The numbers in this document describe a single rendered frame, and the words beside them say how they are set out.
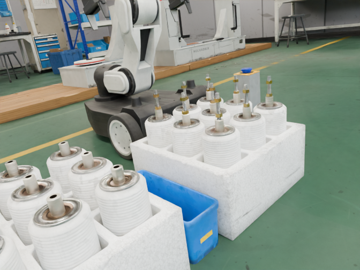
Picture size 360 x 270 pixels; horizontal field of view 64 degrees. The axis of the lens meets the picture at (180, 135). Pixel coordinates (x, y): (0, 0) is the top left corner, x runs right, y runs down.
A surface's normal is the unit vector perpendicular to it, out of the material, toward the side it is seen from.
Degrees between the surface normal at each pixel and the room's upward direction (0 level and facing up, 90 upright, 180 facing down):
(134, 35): 101
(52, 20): 90
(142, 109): 45
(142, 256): 90
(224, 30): 90
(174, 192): 88
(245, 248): 0
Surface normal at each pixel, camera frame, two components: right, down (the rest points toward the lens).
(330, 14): -0.69, 0.33
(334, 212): -0.12, -0.93
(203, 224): 0.70, 0.20
